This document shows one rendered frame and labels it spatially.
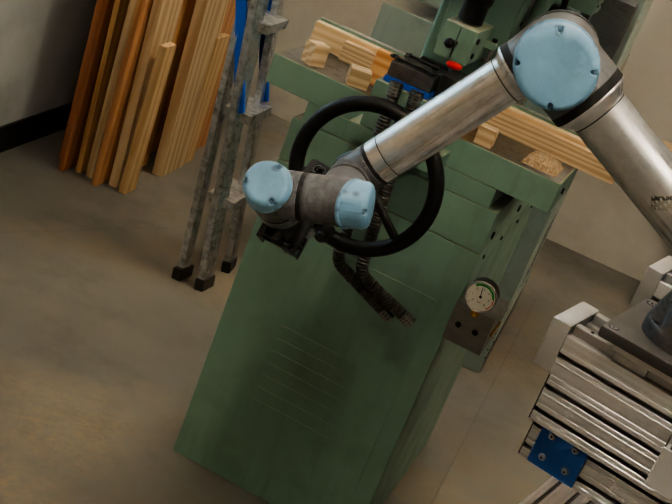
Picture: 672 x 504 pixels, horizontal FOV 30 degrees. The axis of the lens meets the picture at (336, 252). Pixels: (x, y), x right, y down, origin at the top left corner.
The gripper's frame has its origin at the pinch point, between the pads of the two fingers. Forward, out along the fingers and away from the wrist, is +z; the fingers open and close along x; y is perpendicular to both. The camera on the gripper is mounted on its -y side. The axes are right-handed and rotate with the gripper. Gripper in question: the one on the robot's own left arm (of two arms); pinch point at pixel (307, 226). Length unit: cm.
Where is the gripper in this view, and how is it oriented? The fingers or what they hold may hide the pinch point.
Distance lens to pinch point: 220.7
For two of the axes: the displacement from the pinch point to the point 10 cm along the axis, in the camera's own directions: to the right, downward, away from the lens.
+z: 1.3, 2.2, 9.7
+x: 8.7, 4.4, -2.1
